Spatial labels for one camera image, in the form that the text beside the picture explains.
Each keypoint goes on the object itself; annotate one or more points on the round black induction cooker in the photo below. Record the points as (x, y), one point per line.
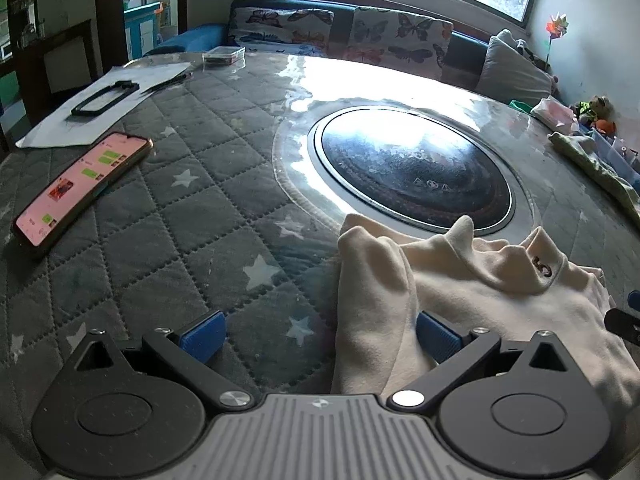
(400, 160)

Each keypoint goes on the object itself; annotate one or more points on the blue sofa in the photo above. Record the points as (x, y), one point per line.
(465, 47)

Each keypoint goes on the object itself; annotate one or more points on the small clear plastic box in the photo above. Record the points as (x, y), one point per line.
(223, 56)

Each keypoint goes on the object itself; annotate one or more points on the butterfly print pillow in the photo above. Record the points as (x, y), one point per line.
(400, 35)
(280, 25)

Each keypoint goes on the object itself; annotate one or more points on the grey pillow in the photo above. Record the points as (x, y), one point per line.
(510, 75)

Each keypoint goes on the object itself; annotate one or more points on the black pen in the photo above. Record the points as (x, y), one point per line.
(170, 81)

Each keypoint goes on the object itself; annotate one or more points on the black white plush toy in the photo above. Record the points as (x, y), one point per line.
(525, 50)

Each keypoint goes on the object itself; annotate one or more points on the black rectangular frame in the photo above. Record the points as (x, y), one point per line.
(125, 85)

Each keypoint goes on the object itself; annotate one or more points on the dark wooden framed panel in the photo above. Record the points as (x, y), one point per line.
(67, 67)

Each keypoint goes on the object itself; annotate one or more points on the white paper sheet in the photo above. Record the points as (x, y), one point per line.
(45, 130)

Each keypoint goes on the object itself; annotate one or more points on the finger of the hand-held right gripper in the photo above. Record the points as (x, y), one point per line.
(625, 322)

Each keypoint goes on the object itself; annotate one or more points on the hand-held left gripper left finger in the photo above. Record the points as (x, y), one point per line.
(205, 335)

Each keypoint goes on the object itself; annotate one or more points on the dark wooden door frame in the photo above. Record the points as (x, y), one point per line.
(107, 10)

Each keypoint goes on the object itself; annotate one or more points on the colourful pinwheel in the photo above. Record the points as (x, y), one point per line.
(557, 27)

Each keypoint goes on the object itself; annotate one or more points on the orange toy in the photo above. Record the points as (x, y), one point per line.
(606, 126)

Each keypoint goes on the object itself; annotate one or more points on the smartphone with pink screen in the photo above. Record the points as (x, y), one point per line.
(85, 185)

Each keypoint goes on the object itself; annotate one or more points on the brown teddy bear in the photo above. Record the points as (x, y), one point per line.
(595, 107)

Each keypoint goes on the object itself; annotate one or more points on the pink white plastic bag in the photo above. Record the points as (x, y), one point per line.
(552, 112)

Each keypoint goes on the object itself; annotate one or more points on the green yellow patterned blanket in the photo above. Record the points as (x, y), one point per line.
(585, 155)

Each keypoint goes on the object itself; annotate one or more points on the green container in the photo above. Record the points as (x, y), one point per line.
(520, 106)

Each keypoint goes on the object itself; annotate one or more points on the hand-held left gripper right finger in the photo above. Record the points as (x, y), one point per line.
(437, 340)

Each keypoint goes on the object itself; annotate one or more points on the blue cabinet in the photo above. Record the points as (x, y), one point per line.
(142, 30)

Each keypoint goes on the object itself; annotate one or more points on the cream long-sleeve top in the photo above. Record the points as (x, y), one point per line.
(500, 300)

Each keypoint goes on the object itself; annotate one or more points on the clear plastic storage box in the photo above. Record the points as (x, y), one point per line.
(620, 152)

